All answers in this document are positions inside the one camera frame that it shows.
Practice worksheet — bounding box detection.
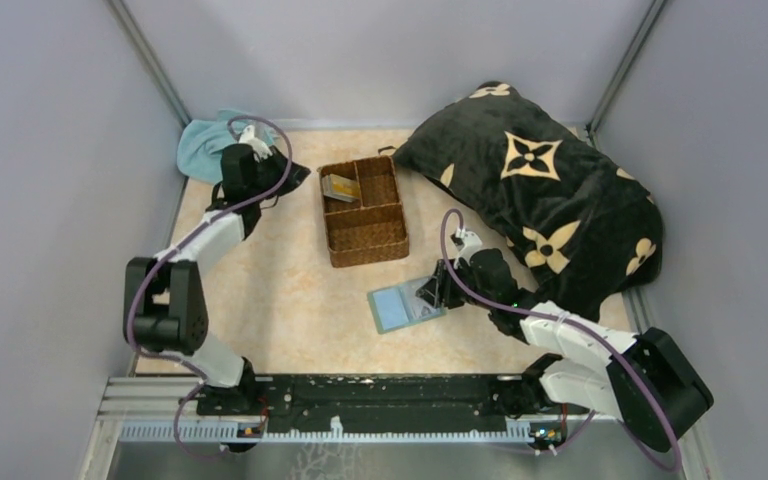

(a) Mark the aluminium frame rail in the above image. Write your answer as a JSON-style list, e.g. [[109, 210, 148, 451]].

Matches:
[[98, 374, 588, 443]]

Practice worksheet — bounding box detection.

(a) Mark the light blue cloth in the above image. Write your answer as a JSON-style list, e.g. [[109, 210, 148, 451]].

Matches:
[[176, 109, 275, 184]]

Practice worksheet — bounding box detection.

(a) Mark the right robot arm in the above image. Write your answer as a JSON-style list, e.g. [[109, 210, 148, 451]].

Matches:
[[414, 249, 714, 453]]

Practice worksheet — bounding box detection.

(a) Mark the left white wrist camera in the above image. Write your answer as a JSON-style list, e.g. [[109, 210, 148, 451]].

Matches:
[[237, 124, 272, 161]]

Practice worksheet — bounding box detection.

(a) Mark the brown woven divided basket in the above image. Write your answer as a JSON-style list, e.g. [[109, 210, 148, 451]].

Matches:
[[318, 155, 410, 268]]

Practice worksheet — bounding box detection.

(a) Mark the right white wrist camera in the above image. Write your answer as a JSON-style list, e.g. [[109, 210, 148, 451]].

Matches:
[[450, 227, 483, 268]]

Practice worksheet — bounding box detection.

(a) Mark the black floral pillow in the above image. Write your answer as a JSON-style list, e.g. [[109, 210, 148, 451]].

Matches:
[[392, 81, 665, 321]]

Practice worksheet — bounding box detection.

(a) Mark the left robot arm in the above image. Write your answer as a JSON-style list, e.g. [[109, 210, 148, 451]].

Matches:
[[123, 143, 311, 414]]

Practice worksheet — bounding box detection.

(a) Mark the green leather card holder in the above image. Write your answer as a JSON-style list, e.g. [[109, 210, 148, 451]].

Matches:
[[367, 276, 446, 335]]

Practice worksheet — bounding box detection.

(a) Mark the gold card stack in basket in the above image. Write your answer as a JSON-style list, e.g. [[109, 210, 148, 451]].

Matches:
[[321, 174, 362, 203]]

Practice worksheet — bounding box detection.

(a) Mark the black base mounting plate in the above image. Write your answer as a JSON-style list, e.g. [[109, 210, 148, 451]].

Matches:
[[196, 374, 564, 434]]

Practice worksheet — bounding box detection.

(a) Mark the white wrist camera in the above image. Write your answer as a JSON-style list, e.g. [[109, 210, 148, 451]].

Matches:
[[450, 227, 483, 268], [237, 124, 272, 161]]

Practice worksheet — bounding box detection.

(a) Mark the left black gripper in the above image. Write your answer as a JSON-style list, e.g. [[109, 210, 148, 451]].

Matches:
[[251, 144, 312, 201]]

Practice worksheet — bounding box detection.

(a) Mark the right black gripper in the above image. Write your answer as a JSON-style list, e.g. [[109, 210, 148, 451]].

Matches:
[[417, 255, 496, 310]]

